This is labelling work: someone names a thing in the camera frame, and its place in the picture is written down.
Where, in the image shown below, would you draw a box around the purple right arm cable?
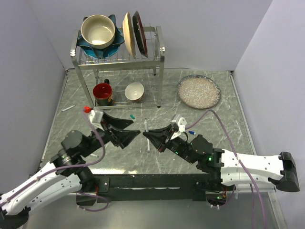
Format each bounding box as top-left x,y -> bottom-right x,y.
185,109 -> 269,229

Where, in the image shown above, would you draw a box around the white marker with purple tip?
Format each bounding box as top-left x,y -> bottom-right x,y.
147,139 -> 151,153

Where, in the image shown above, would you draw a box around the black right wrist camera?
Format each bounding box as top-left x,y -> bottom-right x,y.
171,114 -> 187,140

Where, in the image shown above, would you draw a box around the blue flower-shaped dish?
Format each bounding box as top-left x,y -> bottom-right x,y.
77,14 -> 124,59

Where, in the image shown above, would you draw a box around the red and black mug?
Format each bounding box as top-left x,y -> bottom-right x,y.
93,79 -> 114,106

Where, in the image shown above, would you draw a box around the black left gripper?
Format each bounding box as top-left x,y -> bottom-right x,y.
81,111 -> 141,157

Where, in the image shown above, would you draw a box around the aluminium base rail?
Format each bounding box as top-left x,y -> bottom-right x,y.
25,174 -> 285,229

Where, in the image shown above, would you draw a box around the large beige bowl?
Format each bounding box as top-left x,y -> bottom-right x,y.
81,15 -> 116,49

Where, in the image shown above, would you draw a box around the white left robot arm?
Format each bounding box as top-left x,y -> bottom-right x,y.
0,109 -> 140,229

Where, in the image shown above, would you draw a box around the dark red upright plate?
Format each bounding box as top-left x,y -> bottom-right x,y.
132,11 -> 148,58

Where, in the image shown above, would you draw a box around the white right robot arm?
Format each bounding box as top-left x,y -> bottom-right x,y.
143,125 -> 300,192

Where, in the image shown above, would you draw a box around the speckled brown plate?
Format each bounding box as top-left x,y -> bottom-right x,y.
177,74 -> 221,109

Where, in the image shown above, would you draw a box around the cream upright plate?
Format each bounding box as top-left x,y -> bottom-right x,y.
122,12 -> 136,58

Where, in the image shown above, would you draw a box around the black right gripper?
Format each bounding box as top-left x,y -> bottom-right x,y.
143,124 -> 196,164

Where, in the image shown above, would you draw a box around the thin white pen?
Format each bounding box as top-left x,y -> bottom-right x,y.
144,118 -> 149,132

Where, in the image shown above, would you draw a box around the white ceramic bowl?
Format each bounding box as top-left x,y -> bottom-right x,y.
124,82 -> 144,102

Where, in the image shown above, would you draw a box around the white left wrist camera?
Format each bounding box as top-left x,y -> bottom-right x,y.
83,106 -> 104,130

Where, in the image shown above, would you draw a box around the steel dish rack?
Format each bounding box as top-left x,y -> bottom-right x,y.
70,26 -> 165,109

